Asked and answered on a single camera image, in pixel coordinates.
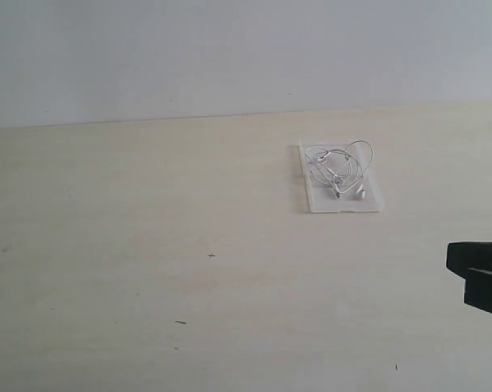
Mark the clear plastic open case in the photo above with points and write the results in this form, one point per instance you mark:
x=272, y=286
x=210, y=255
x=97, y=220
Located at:
x=337, y=177

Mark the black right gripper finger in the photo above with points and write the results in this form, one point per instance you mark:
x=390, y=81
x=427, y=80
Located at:
x=478, y=289
x=463, y=256

